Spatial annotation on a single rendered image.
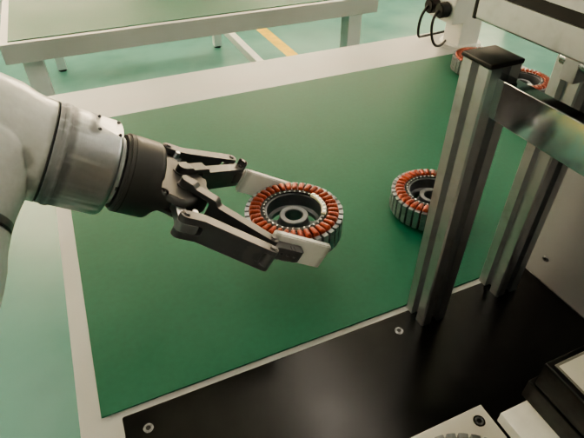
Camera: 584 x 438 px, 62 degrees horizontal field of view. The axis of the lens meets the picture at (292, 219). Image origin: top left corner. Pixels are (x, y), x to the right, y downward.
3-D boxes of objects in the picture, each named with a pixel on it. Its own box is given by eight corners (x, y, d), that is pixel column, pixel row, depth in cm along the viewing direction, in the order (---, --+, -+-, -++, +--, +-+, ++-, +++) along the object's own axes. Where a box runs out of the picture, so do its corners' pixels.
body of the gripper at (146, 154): (130, 160, 40) (228, 189, 45) (123, 115, 47) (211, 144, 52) (101, 228, 43) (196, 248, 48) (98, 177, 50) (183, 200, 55)
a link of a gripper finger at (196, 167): (169, 202, 49) (161, 193, 50) (235, 189, 59) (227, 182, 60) (185, 170, 48) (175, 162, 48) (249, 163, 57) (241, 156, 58)
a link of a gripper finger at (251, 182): (235, 191, 58) (235, 188, 58) (284, 205, 62) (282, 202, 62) (247, 171, 57) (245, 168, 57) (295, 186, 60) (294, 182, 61)
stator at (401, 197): (421, 244, 64) (426, 222, 62) (373, 199, 72) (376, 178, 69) (486, 220, 68) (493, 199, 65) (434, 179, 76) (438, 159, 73)
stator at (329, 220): (260, 275, 52) (259, 248, 49) (235, 212, 60) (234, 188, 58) (356, 253, 55) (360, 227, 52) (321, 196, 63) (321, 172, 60)
